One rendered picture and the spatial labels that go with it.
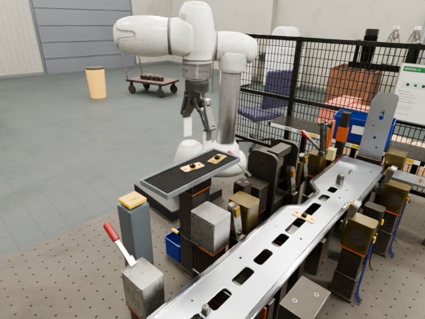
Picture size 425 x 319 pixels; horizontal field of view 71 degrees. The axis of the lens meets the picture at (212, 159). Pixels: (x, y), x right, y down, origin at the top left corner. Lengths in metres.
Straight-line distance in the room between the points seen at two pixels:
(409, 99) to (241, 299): 1.47
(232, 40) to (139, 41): 0.63
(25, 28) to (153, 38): 9.59
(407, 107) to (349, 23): 6.20
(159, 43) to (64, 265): 0.99
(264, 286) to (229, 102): 0.92
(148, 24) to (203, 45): 0.16
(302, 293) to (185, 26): 0.76
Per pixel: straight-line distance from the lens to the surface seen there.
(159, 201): 1.62
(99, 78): 6.98
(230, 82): 1.49
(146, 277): 0.82
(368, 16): 7.92
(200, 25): 0.90
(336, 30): 8.18
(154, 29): 0.91
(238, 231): 1.02
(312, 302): 0.84
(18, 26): 10.40
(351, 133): 1.86
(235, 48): 1.44
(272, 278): 0.90
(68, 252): 1.52
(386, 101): 1.70
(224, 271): 0.90
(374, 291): 1.42
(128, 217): 0.91
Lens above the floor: 1.65
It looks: 25 degrees down
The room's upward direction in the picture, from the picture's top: 1 degrees clockwise
